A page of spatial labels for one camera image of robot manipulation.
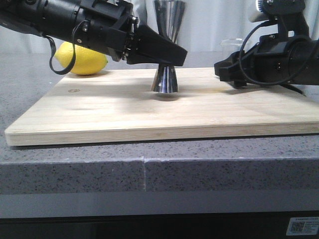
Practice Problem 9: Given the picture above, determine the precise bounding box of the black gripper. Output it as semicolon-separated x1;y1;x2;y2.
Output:
42;0;187;66
214;34;319;88

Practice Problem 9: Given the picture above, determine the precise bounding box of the glass measuring beaker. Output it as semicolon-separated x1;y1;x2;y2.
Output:
220;38;244;54

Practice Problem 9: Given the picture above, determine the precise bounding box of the steel double jigger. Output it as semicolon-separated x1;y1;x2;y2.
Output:
150;0;186;93

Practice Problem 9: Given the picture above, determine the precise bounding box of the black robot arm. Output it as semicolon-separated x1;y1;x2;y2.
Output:
0;0;187;66

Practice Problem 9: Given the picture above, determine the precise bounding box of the yellow lemon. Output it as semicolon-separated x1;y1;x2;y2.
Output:
54;42;108;75

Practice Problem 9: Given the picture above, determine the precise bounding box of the wooden cutting board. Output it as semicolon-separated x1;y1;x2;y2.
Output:
5;68;319;146

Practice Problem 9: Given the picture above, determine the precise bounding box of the white label sticker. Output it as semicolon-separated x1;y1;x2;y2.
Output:
286;217;319;236

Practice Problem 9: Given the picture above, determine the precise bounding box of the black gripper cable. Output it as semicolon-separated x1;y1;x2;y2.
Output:
238;20;319;87
42;19;88;75

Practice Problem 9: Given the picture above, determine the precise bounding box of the black board handle strap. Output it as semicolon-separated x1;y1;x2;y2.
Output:
281;84;306;96

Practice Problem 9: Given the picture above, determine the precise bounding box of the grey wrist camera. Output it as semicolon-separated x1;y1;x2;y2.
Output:
249;0;310;41

